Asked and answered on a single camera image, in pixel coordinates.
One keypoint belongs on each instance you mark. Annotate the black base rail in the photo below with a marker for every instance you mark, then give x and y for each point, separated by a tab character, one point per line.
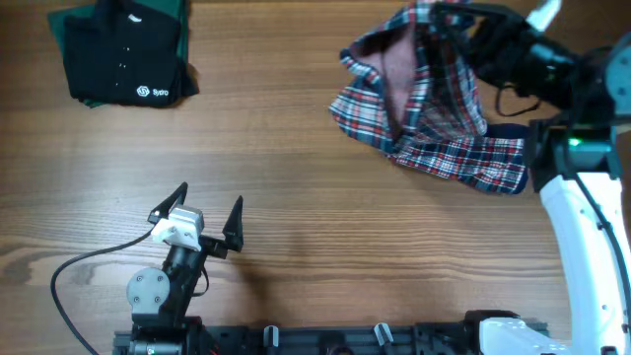
440	338

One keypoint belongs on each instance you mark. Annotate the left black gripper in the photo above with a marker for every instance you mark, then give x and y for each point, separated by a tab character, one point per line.
231	231

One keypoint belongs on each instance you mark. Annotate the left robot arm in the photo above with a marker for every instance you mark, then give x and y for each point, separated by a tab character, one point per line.
159	297

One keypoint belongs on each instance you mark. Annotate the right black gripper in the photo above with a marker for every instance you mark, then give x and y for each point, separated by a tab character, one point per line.
493	45

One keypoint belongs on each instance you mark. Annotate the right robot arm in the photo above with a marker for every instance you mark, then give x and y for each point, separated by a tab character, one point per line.
572	163

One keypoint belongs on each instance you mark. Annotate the green folded shirt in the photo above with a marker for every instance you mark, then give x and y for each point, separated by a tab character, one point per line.
183	29

